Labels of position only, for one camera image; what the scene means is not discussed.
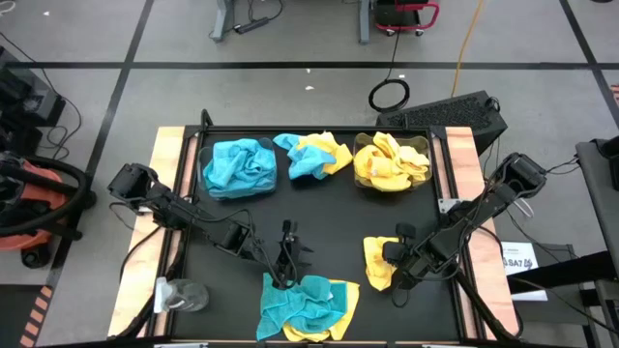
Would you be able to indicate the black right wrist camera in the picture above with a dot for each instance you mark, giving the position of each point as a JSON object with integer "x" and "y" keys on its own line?
{"x": 406, "y": 231}

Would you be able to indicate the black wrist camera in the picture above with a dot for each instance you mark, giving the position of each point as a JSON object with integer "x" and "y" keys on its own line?
{"x": 289, "y": 231}
{"x": 406, "y": 231}

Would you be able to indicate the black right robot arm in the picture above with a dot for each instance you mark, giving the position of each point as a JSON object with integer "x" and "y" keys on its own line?
{"x": 474, "y": 212}

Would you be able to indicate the teal microfiber towel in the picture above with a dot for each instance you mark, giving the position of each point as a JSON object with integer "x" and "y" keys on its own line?
{"x": 300, "y": 304}

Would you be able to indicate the red and black cart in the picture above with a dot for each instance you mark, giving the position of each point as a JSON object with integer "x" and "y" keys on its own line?
{"x": 401, "y": 12}

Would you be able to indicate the grey desk leg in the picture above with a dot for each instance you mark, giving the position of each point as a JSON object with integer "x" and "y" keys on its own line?
{"x": 223, "y": 19}
{"x": 363, "y": 21}

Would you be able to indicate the white printed paper sheet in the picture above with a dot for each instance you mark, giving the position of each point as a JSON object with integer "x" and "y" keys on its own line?
{"x": 517, "y": 253}

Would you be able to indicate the black equipment case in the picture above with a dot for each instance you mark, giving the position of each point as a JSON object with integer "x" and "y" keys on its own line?
{"x": 24, "y": 96}

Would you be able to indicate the wooden table side board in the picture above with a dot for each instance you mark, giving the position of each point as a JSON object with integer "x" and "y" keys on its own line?
{"x": 462, "y": 142}
{"x": 130, "y": 290}

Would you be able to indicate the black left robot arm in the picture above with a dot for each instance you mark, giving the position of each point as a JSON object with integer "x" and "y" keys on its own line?
{"x": 184, "y": 212}

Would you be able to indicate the silver metal bracket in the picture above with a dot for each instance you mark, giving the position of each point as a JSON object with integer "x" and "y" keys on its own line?
{"x": 142, "y": 211}
{"x": 445, "y": 205}

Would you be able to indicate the grey side table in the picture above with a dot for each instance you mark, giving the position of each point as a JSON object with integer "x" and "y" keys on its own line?
{"x": 597, "y": 217}

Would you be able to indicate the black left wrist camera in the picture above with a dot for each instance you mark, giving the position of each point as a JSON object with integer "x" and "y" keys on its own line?
{"x": 289, "y": 231}

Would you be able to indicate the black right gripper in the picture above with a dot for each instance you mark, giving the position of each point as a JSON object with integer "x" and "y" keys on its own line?
{"x": 418, "y": 256}

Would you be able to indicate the black power strip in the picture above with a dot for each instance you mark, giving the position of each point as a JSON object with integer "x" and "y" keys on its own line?
{"x": 251, "y": 25}

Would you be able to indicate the orange shop vacuum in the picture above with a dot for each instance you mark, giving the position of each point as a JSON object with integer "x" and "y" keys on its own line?
{"x": 48, "y": 186}

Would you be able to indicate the black metal beam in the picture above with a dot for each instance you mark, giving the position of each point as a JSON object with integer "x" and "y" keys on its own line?
{"x": 561, "y": 275}

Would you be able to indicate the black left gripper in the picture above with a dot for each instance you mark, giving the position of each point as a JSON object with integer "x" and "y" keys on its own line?
{"x": 286, "y": 261}

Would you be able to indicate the black aluminium table frame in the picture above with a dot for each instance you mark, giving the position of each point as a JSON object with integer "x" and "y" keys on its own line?
{"x": 285, "y": 128}

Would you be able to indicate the blue microfiber towel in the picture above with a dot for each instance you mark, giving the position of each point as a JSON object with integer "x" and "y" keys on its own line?
{"x": 261, "y": 164}
{"x": 227, "y": 164}
{"x": 304, "y": 164}
{"x": 242, "y": 192}

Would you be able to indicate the clear plastic basket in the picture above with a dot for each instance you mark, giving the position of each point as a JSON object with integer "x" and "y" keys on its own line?
{"x": 201, "y": 162}
{"x": 424, "y": 142}

